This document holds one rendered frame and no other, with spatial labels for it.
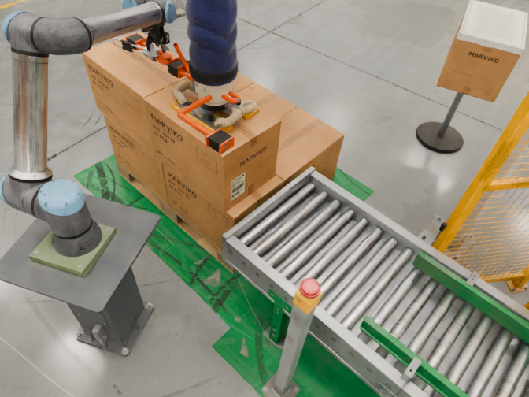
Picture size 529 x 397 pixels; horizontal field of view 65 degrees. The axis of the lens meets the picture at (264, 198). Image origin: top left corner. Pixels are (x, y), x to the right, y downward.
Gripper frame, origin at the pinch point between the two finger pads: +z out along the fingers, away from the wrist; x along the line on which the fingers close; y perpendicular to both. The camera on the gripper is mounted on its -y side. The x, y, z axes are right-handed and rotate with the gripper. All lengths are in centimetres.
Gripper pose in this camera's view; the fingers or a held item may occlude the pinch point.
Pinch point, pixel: (157, 55)
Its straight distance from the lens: 235.8
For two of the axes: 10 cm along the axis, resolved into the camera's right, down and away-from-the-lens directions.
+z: -0.7, 6.7, 7.4
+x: 6.7, -5.2, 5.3
